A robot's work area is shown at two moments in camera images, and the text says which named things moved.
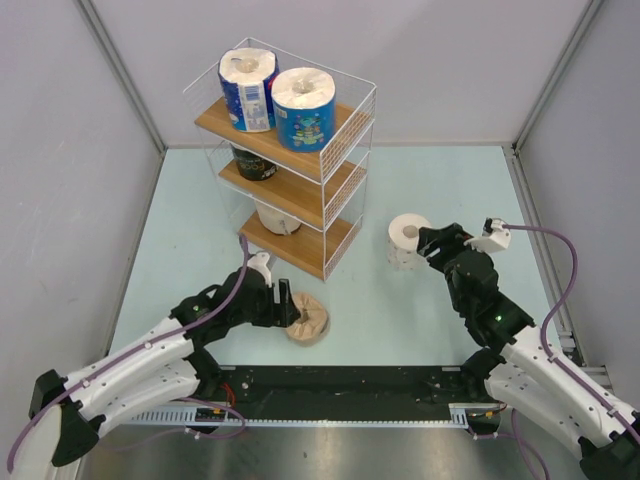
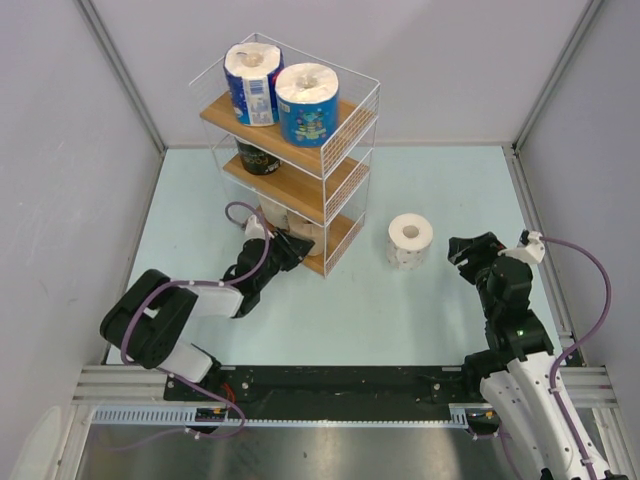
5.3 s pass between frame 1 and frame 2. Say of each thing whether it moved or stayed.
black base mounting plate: stayed
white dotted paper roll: stayed
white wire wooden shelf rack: stayed
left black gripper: moved
